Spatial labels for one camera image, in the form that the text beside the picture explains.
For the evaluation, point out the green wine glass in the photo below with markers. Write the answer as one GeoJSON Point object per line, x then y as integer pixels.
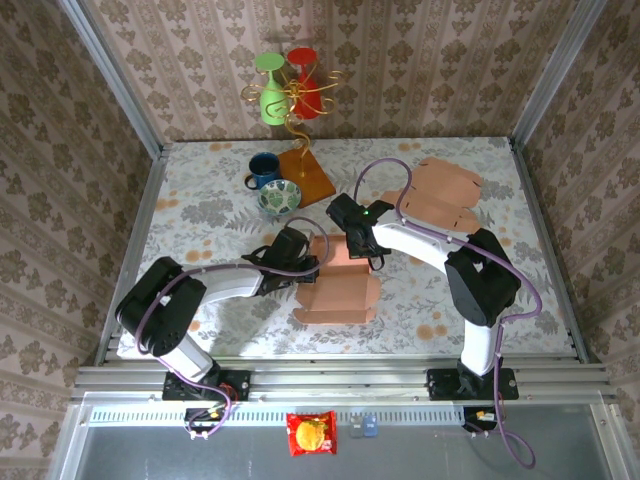
{"type": "Point", "coordinates": [272, 107]}

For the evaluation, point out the red snack packet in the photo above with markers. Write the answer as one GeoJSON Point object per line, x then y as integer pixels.
{"type": "Point", "coordinates": [310, 434]}

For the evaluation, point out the red wine glass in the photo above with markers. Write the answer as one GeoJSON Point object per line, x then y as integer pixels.
{"type": "Point", "coordinates": [310, 102]}

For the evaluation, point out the green leaf pattern bowl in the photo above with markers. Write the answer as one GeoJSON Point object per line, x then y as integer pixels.
{"type": "Point", "coordinates": [279, 197]}

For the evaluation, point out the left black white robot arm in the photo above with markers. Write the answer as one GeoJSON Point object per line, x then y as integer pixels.
{"type": "Point", "coordinates": [160, 310]}

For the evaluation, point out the grey metal panel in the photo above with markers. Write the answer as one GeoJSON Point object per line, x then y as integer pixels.
{"type": "Point", "coordinates": [425, 460]}

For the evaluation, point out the black connector bracket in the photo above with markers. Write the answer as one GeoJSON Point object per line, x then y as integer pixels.
{"type": "Point", "coordinates": [475, 419]}
{"type": "Point", "coordinates": [200, 415]}

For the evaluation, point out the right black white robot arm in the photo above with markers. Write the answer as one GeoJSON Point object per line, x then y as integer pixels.
{"type": "Point", "coordinates": [480, 285]}

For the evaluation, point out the aluminium side rail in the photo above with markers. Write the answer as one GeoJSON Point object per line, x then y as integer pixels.
{"type": "Point", "coordinates": [145, 200]}
{"type": "Point", "coordinates": [531, 200]}

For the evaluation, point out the dark blue mug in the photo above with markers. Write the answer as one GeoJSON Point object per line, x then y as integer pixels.
{"type": "Point", "coordinates": [264, 167]}

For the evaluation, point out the aluminium frame post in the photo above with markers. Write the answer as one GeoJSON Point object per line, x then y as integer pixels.
{"type": "Point", "coordinates": [555, 75]}
{"type": "Point", "coordinates": [112, 75]}

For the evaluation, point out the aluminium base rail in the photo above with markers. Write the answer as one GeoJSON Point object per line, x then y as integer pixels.
{"type": "Point", "coordinates": [340, 380]}

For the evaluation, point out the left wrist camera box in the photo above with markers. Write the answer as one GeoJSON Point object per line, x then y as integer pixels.
{"type": "Point", "coordinates": [309, 239]}

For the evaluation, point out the small grey card case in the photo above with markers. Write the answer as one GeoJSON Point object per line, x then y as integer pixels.
{"type": "Point", "coordinates": [356, 427]}

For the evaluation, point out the small blue card case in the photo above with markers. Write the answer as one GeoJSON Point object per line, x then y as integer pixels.
{"type": "Point", "coordinates": [370, 426]}

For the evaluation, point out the pink paper box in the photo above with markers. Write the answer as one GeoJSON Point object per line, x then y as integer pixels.
{"type": "Point", "coordinates": [340, 295]}
{"type": "Point", "coordinates": [440, 185]}

